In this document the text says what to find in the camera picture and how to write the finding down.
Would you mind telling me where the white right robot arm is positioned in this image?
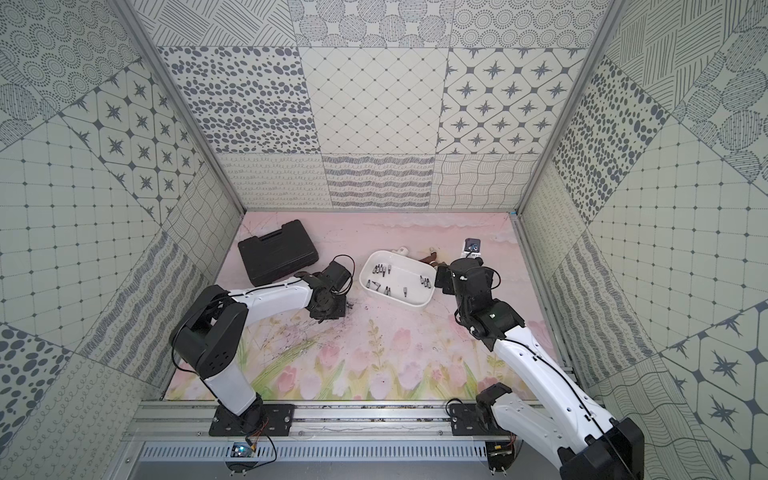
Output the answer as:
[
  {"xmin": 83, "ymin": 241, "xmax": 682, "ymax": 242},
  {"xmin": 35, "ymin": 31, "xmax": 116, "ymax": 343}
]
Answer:
[{"xmin": 435, "ymin": 258, "xmax": 645, "ymax": 479}]

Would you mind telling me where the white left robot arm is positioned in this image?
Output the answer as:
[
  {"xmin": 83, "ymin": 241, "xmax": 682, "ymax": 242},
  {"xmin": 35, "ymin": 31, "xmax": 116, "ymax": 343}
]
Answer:
[{"xmin": 169, "ymin": 260, "xmax": 355, "ymax": 417}]

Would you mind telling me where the white plastic storage box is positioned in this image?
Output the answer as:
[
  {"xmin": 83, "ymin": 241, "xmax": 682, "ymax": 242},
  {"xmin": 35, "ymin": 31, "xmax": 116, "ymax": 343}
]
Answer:
[{"xmin": 358, "ymin": 250, "xmax": 436, "ymax": 310}]

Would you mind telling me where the maroon faucet valve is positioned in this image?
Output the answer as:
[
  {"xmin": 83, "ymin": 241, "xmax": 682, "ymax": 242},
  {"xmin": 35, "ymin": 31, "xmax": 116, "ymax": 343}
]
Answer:
[{"xmin": 420, "ymin": 249, "xmax": 439, "ymax": 267}]

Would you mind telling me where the black plastic tool case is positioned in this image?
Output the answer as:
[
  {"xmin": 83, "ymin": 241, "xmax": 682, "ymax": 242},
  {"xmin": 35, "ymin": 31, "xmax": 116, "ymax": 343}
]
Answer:
[{"xmin": 238, "ymin": 220, "xmax": 319, "ymax": 287}]

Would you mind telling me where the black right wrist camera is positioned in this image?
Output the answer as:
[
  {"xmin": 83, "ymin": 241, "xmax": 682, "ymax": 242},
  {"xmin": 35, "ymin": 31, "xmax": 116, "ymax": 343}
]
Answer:
[{"xmin": 463, "ymin": 238, "xmax": 481, "ymax": 257}]

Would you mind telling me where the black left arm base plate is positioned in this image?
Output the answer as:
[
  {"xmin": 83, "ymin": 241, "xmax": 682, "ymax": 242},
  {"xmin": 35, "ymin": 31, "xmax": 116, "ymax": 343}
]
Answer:
[{"xmin": 208, "ymin": 400, "xmax": 296, "ymax": 437}]

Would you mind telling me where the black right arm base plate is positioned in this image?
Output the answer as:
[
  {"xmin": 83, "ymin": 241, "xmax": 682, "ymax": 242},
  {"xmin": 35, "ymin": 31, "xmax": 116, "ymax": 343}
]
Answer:
[{"xmin": 445, "ymin": 400, "xmax": 513, "ymax": 437}]

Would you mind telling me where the white slotted cable duct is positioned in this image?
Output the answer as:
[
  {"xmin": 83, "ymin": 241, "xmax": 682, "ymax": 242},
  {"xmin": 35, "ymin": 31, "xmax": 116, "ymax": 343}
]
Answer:
[{"xmin": 140, "ymin": 439, "xmax": 486, "ymax": 462}]

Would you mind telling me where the aluminium mounting rail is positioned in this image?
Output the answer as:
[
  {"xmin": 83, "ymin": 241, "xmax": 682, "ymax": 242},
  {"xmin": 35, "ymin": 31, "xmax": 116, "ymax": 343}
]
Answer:
[{"xmin": 122, "ymin": 399, "xmax": 619, "ymax": 443}]

